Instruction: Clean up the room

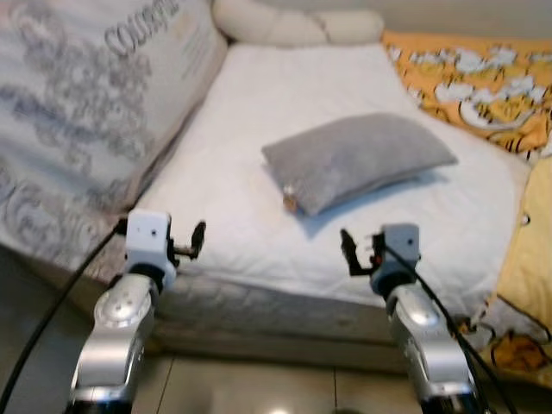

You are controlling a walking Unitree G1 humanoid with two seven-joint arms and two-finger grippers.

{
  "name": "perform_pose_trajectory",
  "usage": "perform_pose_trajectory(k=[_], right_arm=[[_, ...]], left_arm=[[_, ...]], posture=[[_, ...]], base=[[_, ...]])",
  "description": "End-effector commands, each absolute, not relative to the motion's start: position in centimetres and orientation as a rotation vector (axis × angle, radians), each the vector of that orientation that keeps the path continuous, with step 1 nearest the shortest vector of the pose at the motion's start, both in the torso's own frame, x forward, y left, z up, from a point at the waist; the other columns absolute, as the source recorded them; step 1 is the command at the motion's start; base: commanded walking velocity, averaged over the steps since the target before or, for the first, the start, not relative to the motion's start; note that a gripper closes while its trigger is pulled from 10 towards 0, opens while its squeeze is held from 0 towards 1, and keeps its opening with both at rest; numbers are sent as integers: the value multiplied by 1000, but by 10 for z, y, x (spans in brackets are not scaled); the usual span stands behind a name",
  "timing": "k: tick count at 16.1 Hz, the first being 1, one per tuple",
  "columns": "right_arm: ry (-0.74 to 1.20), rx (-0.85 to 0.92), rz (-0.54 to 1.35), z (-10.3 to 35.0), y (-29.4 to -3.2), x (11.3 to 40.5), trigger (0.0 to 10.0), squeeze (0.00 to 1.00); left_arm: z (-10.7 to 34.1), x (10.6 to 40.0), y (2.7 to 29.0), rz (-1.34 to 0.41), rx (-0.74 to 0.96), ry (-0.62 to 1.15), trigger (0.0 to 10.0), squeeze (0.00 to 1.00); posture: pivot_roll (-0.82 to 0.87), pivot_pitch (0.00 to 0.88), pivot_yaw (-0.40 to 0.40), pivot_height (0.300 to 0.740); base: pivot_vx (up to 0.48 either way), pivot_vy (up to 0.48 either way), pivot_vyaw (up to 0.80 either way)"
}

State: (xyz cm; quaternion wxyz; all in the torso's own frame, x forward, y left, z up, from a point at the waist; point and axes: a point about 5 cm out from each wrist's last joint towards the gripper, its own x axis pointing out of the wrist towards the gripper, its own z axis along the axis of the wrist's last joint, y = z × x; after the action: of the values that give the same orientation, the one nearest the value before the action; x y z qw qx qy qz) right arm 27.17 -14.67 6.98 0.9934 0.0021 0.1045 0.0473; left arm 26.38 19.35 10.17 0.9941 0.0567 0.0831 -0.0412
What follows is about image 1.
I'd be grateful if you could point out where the white quilted mattress pad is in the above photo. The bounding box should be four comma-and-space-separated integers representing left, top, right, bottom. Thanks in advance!
134, 39, 531, 316

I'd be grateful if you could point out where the grey patterned mattress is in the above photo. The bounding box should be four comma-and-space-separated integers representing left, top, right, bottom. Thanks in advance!
86, 254, 501, 350

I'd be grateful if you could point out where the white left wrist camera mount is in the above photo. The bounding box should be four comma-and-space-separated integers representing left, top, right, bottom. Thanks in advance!
124, 210, 178, 290

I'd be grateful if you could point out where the plain grey pillow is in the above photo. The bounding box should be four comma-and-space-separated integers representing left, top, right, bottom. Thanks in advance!
261, 112, 459, 216

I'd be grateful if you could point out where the cream bolster pillow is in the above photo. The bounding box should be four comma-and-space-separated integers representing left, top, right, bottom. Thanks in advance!
211, 0, 386, 48

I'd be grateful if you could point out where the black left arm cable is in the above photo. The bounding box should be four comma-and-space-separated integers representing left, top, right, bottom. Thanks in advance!
0, 220, 129, 413

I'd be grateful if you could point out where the grey floral print pillow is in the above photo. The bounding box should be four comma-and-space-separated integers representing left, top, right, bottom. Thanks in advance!
0, 0, 229, 270

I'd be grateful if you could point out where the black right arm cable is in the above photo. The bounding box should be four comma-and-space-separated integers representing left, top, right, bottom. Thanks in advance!
379, 244, 518, 414

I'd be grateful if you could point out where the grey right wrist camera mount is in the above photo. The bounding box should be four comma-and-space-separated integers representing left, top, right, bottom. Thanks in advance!
371, 223, 422, 294

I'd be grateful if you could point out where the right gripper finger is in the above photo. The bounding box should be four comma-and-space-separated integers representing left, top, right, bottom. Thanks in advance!
340, 228, 361, 277

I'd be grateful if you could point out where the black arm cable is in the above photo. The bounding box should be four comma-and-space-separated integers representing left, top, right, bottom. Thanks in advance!
379, 244, 518, 414
0, 220, 129, 413

